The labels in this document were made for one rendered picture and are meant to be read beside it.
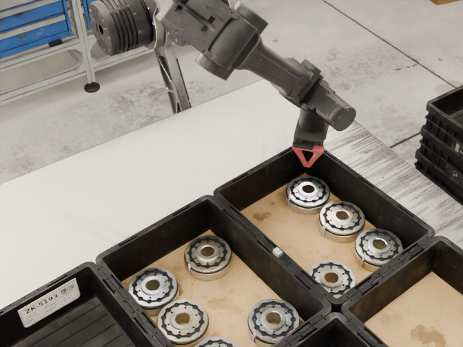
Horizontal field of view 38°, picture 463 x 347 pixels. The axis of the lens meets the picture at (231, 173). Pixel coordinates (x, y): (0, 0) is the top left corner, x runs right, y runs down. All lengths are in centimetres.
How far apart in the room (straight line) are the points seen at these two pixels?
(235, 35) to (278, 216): 69
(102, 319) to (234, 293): 28
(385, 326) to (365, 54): 241
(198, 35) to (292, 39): 277
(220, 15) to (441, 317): 80
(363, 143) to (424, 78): 157
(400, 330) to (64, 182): 100
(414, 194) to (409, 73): 175
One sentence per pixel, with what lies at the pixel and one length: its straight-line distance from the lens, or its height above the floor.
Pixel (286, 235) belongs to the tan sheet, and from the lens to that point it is 153.
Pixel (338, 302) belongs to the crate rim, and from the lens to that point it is 130.
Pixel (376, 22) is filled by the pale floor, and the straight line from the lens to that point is 393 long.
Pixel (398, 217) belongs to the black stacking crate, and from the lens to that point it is 150.
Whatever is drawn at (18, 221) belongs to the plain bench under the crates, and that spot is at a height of 70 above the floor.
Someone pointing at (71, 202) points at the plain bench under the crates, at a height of 70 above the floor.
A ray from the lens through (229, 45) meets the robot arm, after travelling 97.
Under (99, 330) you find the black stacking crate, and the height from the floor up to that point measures 83.
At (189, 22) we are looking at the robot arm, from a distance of 96.
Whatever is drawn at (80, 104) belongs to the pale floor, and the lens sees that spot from 335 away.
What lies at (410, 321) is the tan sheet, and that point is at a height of 83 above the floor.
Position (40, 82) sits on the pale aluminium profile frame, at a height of 14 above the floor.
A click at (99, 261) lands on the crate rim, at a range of 139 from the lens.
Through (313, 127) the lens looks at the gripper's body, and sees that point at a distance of 143.
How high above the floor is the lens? 198
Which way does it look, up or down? 44 degrees down
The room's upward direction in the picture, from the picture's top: 2 degrees counter-clockwise
